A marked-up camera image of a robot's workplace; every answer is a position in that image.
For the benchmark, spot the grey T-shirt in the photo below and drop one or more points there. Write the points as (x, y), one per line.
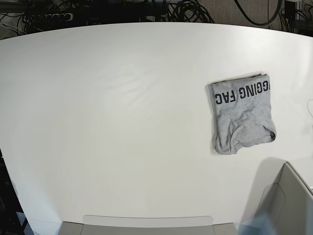
(242, 113)

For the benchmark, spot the black power strip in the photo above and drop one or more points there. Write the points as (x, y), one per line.
(56, 17)

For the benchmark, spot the grey bin at bottom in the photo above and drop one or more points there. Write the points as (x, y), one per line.
(106, 225)

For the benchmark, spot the grey bin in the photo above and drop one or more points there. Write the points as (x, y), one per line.
(289, 202)
(106, 225)

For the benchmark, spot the blue translucent object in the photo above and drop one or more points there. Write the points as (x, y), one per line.
(260, 225)

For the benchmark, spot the grey bin at right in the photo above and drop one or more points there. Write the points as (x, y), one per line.
(289, 202)

